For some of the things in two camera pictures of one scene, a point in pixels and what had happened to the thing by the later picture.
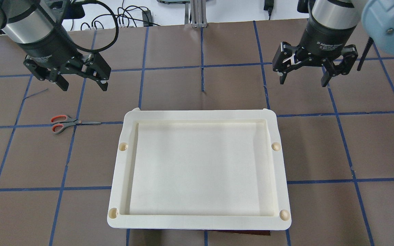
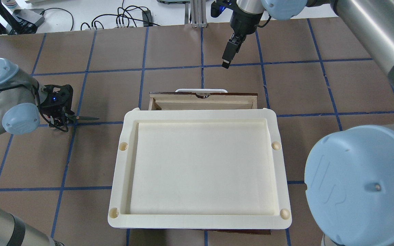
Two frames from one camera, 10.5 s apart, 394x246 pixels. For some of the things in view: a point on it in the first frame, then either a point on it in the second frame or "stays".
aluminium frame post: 198,14 stays
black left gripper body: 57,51 -> 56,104
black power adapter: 148,19 stays
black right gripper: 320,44 -> 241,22
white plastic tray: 199,169 stays
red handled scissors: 61,121 -> 68,116
